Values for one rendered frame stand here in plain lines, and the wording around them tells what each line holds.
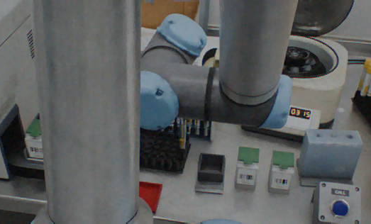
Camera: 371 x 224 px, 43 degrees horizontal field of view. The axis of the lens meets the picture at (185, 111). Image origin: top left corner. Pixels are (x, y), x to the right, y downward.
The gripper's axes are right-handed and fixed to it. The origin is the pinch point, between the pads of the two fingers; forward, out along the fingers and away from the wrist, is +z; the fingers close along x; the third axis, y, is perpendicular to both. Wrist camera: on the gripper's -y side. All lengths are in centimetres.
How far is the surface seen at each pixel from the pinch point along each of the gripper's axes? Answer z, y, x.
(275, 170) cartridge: -18.8, 30.8, 1.9
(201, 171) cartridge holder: -10.2, 19.9, 1.3
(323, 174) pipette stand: -20.4, 41.1, 6.3
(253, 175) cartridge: -15.4, 28.4, 1.7
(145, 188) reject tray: -2.1, 12.7, -1.9
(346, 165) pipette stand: -25, 43, 7
